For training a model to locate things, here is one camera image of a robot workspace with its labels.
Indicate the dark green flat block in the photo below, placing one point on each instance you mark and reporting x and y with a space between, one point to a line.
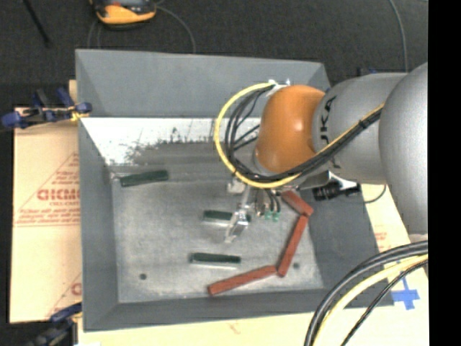
215 215
215 258
144 178

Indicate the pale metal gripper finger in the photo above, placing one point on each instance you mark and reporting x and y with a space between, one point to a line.
240 229
235 221

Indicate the black cylinder on white bracket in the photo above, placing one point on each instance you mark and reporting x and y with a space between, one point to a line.
326 192

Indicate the red-brown flat block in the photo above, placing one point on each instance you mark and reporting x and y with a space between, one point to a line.
298 202
241 280
292 245

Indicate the grey metal bin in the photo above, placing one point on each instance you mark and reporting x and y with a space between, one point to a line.
162 85

